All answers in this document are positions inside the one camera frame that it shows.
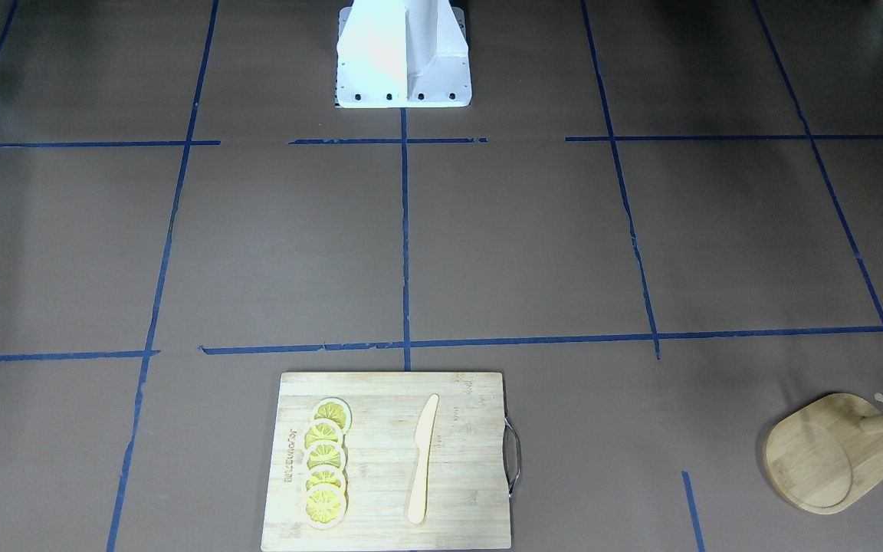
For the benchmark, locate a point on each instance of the wooden cup storage rack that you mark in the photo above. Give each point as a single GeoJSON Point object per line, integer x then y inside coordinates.
{"type": "Point", "coordinates": [827, 455]}

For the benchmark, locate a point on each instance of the bamboo cutting board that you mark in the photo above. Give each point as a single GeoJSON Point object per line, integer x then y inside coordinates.
{"type": "Point", "coordinates": [469, 491]}

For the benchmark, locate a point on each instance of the yellow plastic knife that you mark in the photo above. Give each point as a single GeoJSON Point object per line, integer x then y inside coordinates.
{"type": "Point", "coordinates": [418, 495]}

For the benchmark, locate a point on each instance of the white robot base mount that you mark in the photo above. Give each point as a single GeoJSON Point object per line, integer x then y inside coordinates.
{"type": "Point", "coordinates": [403, 54]}

